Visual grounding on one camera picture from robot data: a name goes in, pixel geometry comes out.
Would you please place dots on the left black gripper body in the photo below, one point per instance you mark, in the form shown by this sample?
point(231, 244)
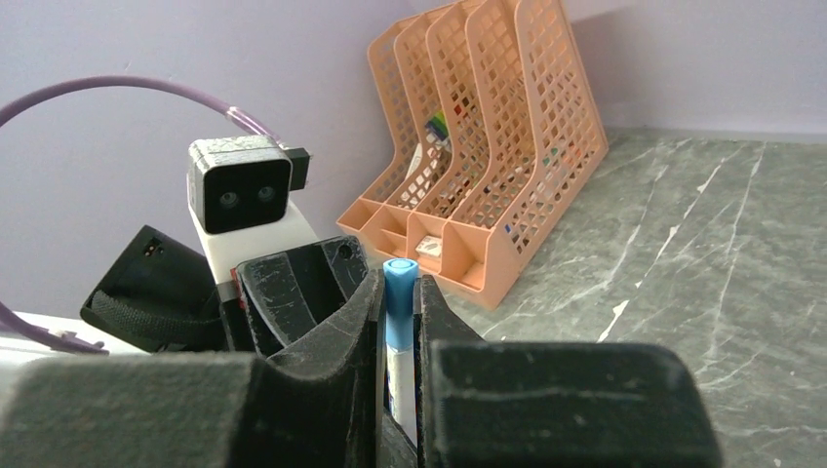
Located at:
point(234, 319)

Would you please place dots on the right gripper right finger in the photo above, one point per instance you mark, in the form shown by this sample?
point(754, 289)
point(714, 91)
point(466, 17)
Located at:
point(550, 404)

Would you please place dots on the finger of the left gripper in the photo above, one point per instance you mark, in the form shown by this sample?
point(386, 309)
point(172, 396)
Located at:
point(286, 295)
point(325, 400)

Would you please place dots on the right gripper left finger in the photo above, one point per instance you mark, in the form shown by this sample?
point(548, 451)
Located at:
point(183, 410)

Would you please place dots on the blue pen cap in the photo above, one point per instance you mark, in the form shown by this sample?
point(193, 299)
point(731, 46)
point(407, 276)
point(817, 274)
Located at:
point(400, 275)

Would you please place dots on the white pen blue tip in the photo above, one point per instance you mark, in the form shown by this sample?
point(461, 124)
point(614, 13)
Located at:
point(401, 387)

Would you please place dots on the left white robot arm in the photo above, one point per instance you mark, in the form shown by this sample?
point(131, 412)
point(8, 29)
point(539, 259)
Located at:
point(158, 298)

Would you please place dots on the small white box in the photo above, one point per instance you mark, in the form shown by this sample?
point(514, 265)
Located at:
point(430, 246)

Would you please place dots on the colored markers pack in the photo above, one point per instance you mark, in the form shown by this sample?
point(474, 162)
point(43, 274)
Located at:
point(437, 129)

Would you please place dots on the orange file organizer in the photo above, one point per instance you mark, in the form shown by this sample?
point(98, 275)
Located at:
point(525, 135)

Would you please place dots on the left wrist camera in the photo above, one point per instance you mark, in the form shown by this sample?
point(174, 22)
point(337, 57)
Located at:
point(239, 197)

